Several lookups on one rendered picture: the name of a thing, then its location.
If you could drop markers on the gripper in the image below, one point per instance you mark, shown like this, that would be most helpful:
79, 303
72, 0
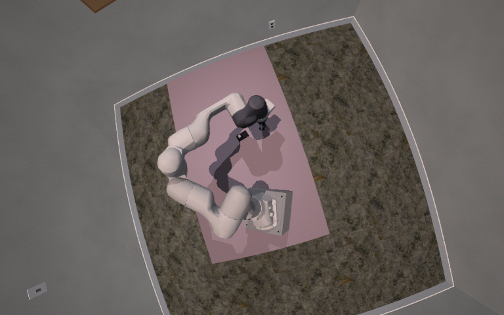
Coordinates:
261, 125

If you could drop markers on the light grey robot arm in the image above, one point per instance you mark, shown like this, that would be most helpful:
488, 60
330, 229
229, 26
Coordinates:
236, 205

